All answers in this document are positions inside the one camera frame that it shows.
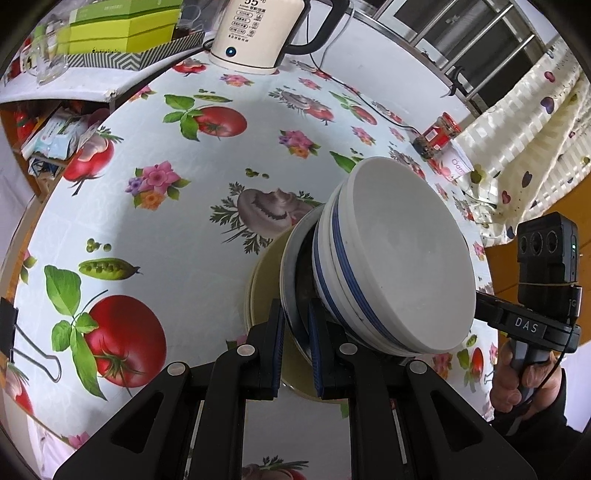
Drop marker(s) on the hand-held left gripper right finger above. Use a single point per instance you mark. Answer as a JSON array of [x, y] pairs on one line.
[[316, 355]]

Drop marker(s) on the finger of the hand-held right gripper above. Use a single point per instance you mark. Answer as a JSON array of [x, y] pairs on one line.
[[488, 309]]

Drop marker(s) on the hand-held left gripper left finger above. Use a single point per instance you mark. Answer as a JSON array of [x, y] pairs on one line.
[[276, 355]]

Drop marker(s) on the stainless steel bowl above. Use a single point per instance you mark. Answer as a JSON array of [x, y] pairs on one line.
[[286, 286]]

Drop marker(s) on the beige round plate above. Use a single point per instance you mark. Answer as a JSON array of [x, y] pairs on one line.
[[263, 286]]

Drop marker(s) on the person's right forearm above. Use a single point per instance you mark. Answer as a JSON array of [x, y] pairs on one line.
[[565, 410]]

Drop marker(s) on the person's right hand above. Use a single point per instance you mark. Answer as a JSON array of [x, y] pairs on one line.
[[501, 387]]

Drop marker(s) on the wooden cabinet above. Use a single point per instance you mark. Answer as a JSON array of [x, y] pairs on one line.
[[508, 272]]

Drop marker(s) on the cream patterned curtain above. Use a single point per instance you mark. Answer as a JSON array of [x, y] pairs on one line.
[[531, 138]]

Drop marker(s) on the white yogurt cup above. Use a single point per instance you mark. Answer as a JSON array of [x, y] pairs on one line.
[[457, 164]]

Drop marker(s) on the glass jar red lid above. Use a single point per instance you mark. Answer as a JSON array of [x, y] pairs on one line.
[[438, 134]]

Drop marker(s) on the floral tablecloth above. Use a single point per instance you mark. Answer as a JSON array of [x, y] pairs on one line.
[[161, 230]]

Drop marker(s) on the black hook clip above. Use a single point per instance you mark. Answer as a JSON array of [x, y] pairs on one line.
[[457, 81]]

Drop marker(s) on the black binder clip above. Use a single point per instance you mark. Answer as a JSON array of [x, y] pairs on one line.
[[8, 323]]

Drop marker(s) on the blue white packet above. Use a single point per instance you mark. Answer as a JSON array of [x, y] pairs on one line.
[[55, 138]]

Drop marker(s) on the white electric kettle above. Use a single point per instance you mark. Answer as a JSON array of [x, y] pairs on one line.
[[258, 32]]

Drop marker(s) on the zigzag patterned box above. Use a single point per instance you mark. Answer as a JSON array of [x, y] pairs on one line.
[[129, 57]]

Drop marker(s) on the white shelf board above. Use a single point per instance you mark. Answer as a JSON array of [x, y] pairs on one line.
[[69, 87]]

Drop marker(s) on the green flat box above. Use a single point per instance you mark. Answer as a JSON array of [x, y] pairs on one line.
[[124, 11], [120, 41]]

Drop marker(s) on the clear glass cup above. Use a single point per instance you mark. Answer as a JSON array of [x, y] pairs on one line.
[[44, 60]]

